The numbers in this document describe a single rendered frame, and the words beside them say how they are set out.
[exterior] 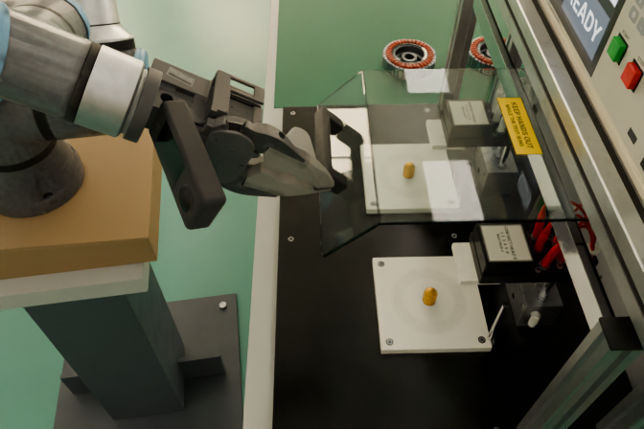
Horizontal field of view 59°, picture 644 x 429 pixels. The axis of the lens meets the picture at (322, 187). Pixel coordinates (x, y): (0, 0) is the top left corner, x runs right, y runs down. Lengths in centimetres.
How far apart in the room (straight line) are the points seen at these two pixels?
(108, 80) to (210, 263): 135
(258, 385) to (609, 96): 55
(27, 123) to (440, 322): 62
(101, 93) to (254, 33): 223
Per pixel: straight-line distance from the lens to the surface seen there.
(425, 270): 87
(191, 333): 170
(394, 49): 125
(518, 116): 69
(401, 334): 81
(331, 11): 143
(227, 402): 160
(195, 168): 49
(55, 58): 52
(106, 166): 100
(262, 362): 83
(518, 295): 85
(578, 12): 70
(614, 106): 62
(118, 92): 52
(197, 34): 276
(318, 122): 65
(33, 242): 93
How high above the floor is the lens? 150
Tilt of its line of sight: 49 degrees down
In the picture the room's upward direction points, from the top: straight up
